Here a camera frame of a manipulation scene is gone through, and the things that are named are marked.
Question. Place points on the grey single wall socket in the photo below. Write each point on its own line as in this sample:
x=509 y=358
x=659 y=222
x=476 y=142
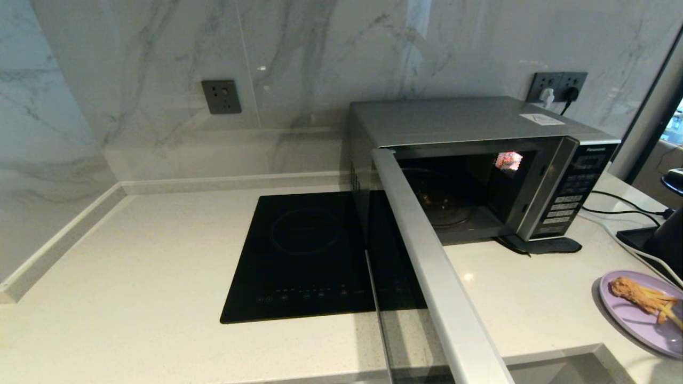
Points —
x=221 y=96

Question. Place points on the purple plate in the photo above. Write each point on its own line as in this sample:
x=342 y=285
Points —
x=629 y=325

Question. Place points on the fried chicken piece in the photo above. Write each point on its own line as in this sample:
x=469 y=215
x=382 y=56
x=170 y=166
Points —
x=632 y=292

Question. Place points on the beige armchair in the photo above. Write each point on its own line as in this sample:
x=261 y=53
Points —
x=653 y=170

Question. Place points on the black induction cooktop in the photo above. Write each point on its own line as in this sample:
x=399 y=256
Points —
x=299 y=266

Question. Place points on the grey double wall socket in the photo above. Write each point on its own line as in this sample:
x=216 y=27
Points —
x=545 y=79

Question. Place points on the black power plug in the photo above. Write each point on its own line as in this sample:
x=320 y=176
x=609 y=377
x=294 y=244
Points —
x=571 y=94

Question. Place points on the black rubber pad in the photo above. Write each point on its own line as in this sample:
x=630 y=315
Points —
x=555 y=246

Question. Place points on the glass microwave turntable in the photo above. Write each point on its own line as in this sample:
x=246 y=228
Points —
x=443 y=208

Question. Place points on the silver Panasonic microwave oven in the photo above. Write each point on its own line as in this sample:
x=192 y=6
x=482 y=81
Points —
x=453 y=120

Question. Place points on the black kettle appliance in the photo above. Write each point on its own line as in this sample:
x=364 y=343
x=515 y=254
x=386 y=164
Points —
x=669 y=240

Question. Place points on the white power plug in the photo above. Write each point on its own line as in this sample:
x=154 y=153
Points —
x=546 y=97

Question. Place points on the white warning sticker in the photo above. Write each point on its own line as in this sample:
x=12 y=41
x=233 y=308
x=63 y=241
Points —
x=541 y=119

